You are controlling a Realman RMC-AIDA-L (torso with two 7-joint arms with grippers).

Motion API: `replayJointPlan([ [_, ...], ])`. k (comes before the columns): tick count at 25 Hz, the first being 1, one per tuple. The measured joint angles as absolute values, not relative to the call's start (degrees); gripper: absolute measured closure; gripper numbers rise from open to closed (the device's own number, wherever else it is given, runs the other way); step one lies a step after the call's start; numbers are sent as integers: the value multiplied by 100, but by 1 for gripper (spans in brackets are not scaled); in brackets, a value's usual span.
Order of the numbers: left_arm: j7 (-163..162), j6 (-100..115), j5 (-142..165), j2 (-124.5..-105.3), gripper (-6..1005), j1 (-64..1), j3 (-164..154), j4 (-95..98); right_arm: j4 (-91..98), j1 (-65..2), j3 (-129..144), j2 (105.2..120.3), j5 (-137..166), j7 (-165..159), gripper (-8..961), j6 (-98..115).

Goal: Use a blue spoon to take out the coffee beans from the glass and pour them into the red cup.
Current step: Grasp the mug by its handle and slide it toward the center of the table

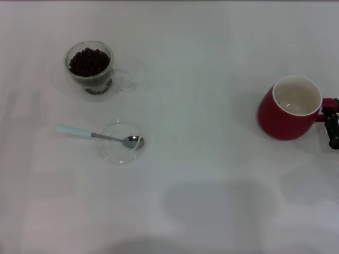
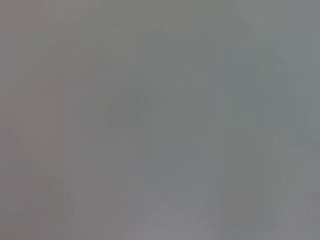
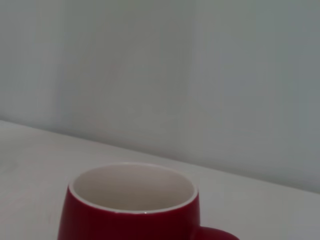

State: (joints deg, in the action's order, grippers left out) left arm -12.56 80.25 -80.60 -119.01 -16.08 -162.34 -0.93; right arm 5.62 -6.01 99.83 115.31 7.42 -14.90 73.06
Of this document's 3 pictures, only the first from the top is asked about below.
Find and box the red ceramic mug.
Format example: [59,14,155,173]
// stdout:
[257,75,336,141]

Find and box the blue-handled metal spoon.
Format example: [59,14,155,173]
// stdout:
[56,124,146,149]

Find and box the dark coffee beans heap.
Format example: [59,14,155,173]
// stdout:
[69,47,113,95]

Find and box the clear glass saucer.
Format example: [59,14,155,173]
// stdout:
[96,119,147,166]

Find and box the clear double-wall glass cup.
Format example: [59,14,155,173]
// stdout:
[64,40,136,103]

